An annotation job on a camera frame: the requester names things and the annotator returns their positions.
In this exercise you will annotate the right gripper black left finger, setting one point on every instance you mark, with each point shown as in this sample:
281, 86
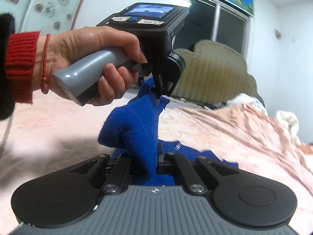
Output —
70, 194

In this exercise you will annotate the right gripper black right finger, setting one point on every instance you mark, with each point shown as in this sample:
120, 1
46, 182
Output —
240, 197

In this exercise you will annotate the blue knit sweater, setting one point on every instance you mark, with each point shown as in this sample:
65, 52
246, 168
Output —
133, 129

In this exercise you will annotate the red knit sleeve forearm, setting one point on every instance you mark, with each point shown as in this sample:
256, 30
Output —
18, 56

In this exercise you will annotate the person's left hand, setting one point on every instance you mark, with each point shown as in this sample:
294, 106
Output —
62, 50

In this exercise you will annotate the dark window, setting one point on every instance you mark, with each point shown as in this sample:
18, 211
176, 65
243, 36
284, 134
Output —
214, 21

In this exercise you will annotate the pink bed sheet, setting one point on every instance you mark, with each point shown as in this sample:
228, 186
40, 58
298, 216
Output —
53, 133

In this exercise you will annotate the orange blanket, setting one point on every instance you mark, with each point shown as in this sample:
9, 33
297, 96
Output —
242, 134

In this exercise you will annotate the olive green padded headboard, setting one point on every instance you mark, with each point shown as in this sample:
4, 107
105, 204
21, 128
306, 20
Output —
214, 73

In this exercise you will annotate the cream fluffy blanket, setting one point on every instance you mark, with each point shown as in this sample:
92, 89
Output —
290, 122

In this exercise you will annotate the white crumpled cloth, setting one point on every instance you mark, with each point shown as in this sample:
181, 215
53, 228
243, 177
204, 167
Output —
243, 98

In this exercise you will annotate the frosted glass floral door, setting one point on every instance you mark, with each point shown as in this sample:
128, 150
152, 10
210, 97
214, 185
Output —
46, 16

